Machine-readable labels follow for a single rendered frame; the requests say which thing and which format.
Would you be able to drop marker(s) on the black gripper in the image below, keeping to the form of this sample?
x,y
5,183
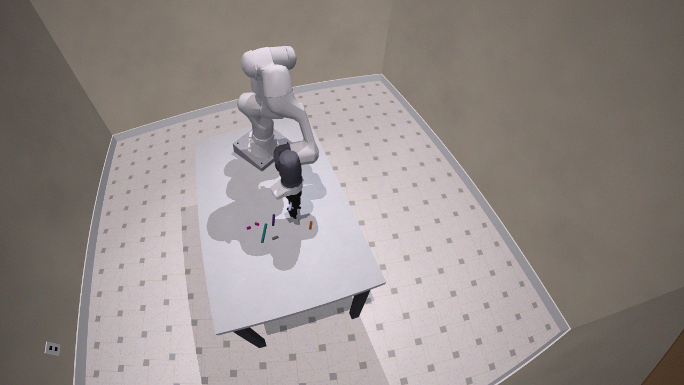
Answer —
x,y
294,208

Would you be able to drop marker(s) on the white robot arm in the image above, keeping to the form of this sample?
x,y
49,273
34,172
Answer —
x,y
273,98

